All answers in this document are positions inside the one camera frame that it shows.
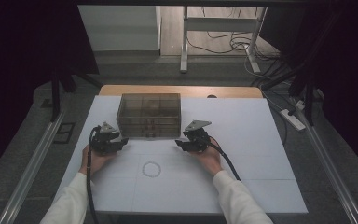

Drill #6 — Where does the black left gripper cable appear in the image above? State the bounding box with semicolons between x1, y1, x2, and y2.
85;125;103;224

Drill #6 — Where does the person's right hand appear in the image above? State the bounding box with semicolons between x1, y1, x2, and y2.
190;137;225;178

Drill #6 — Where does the black metal stand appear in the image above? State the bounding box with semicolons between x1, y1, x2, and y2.
260;12;343;127
49;66;103;123

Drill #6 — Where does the white table cover sheet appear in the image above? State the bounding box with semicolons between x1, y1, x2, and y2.
49;94;309;217

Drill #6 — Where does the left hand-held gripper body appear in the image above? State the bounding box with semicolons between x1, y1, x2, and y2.
89;121;122;155

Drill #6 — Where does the tangle of floor cables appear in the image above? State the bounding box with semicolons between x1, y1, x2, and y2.
186;6;282;63

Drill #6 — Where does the black floor socket cover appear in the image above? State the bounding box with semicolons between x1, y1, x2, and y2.
52;121;76;145

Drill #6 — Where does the white desk frame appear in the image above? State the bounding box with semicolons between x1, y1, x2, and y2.
179;5;269;75

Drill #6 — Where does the white bead bracelet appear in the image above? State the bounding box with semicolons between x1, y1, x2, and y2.
141;161;162;179

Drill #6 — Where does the wooden table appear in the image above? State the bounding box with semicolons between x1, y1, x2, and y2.
98;84;264;100

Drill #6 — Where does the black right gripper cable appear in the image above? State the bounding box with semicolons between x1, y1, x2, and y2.
207;135;242;182

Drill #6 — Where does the white power strip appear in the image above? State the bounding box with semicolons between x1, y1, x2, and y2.
280;108;307;132

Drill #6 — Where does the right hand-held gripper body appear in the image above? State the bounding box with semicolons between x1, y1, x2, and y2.
183;119;213;154

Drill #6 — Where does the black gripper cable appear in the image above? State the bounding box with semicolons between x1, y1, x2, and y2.
85;125;103;224
207;135;242;182

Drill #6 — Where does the aluminium floor rail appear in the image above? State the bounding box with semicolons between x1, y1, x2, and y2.
304;121;358;224
0;110;67;224

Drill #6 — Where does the smoky transparent drawer organizer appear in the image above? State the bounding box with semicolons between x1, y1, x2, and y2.
116;92;182;139

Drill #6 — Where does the dark curtain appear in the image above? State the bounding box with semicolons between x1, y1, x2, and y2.
0;0;100;183
260;0;358;174

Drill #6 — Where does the white cabinet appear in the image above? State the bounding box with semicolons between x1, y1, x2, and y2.
76;4;163;52

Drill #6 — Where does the person's left hand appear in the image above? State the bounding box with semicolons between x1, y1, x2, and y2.
79;144;118;177

